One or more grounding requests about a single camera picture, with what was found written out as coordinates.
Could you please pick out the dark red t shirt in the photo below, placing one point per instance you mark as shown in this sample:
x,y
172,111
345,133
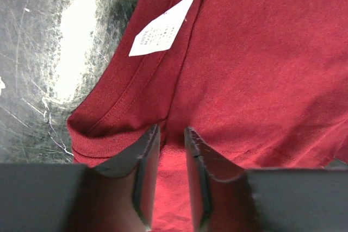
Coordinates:
x,y
264,82

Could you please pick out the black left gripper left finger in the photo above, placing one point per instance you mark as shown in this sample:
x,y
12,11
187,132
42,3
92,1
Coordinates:
x,y
116,195

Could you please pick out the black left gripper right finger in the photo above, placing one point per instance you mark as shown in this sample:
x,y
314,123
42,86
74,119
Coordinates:
x,y
226,197

